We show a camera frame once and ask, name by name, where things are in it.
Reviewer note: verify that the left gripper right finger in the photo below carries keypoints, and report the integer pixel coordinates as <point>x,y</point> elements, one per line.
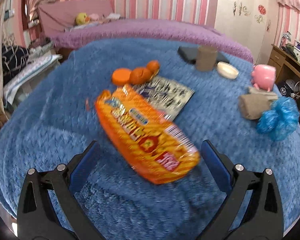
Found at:
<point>252,208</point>

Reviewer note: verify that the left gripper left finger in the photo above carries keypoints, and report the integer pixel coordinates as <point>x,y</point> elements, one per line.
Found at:
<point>48,208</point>

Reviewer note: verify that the blue plastic bag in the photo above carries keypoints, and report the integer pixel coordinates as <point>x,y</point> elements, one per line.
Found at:
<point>281,120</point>

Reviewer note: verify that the cardboard tube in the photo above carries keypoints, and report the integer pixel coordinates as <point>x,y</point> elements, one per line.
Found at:
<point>251,106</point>
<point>206,58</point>

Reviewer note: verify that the orange snack bag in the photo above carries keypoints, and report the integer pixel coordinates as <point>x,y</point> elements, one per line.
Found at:
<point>154,147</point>

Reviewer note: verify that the pink metal mug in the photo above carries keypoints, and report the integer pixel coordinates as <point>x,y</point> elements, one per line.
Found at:
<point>263,77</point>

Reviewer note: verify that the black white snack wrapper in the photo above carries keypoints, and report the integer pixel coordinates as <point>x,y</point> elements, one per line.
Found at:
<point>165,95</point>

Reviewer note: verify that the beige folded cloth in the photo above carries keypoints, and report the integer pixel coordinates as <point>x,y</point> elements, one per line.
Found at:
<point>271,96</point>

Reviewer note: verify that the dotted folded quilt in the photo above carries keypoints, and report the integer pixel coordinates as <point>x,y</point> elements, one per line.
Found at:
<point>19,88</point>

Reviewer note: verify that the cream round lid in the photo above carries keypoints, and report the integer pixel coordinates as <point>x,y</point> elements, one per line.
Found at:
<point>227,71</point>

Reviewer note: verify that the wooden desk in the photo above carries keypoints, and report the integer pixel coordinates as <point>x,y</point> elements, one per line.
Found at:
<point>287,68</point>

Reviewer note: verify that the blue fleece blanket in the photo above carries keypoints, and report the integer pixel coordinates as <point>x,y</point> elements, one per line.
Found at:
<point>59,120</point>

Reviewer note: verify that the orange round lid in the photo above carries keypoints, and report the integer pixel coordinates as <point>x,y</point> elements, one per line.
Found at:
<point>121,76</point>

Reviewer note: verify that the black white patterned bag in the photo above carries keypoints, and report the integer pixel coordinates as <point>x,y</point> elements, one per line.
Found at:
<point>14,60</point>

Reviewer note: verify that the black wallet case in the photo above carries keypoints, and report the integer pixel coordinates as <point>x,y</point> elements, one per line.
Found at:
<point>189,55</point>

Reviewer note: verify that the purple dotted bed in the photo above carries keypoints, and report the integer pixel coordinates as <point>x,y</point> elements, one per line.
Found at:
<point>156,29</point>

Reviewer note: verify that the desk lamp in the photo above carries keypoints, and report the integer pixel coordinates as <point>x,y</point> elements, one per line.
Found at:
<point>284,38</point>

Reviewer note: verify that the pink headboard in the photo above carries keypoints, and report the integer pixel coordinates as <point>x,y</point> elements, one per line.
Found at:
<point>56,17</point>

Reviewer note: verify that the yellow duck plush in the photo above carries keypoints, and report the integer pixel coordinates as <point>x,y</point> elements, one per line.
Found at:
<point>82,18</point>

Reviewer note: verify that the white wardrobe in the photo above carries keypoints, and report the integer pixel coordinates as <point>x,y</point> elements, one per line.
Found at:
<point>251,23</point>

